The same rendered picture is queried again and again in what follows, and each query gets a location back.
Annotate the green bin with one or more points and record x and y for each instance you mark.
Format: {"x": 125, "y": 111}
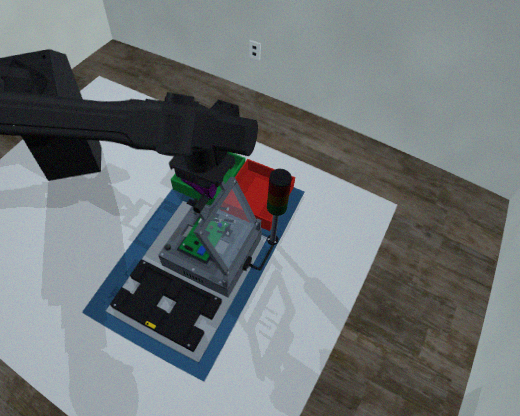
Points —
{"x": 187, "y": 190}

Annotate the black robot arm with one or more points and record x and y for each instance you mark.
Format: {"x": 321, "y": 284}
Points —
{"x": 161, "y": 126}

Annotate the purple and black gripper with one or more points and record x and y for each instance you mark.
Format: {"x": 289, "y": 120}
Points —
{"x": 200, "y": 172}

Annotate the red tray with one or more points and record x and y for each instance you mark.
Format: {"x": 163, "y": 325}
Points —
{"x": 253, "y": 179}

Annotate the green circuit board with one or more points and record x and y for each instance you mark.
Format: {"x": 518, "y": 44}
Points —
{"x": 193, "y": 246}

